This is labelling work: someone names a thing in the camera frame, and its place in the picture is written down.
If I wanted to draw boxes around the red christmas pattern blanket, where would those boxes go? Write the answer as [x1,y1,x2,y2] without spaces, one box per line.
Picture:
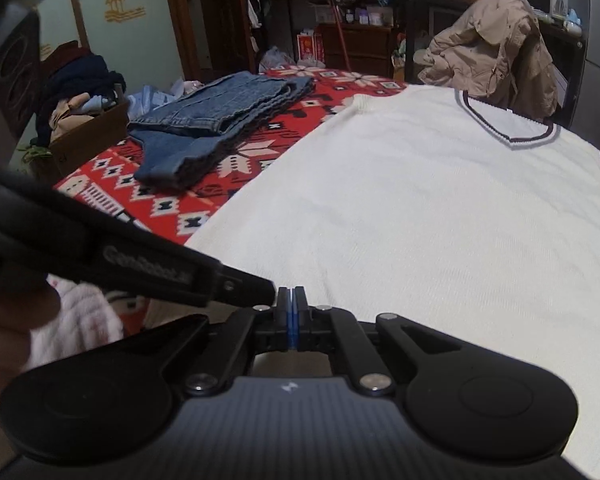
[54,65,600,246]

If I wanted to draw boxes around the folded blue jeans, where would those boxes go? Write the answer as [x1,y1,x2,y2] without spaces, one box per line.
[128,72,314,191]

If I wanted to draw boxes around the cluttered dark desk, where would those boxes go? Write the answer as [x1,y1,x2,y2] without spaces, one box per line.
[261,0,585,127]

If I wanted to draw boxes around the cardboard box of clothes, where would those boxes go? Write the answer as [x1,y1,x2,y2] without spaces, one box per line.
[23,41,129,183]

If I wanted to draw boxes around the person's left hand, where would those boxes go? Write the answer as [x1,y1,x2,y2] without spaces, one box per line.
[0,284,63,441]

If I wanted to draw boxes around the white fluffy pink-dot garment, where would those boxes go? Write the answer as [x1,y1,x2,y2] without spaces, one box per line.
[27,276,149,370]

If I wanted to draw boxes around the white knit sweater vest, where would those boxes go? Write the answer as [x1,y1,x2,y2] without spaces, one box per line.
[187,86,600,478]

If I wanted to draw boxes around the beige jacket on chair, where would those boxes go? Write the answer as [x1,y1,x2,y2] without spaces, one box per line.
[418,0,558,122]

